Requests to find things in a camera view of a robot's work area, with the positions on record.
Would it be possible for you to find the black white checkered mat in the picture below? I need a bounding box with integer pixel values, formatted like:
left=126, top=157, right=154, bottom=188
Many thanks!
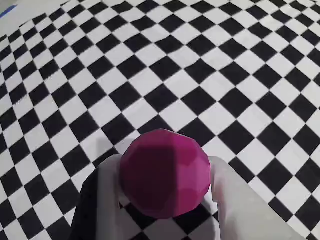
left=0, top=0, right=320, bottom=240

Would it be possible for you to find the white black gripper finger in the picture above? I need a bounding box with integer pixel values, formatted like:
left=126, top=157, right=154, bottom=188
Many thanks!
left=71, top=154, right=146, bottom=240

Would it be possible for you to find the pink faceted ball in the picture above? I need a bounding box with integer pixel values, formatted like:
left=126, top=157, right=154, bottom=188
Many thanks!
left=119, top=128, right=211, bottom=221

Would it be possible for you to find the blue tape strip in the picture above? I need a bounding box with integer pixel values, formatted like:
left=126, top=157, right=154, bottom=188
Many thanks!
left=0, top=4, right=18, bottom=19

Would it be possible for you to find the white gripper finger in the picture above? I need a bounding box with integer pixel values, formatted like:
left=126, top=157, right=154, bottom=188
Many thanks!
left=208, top=155, right=313, bottom=240

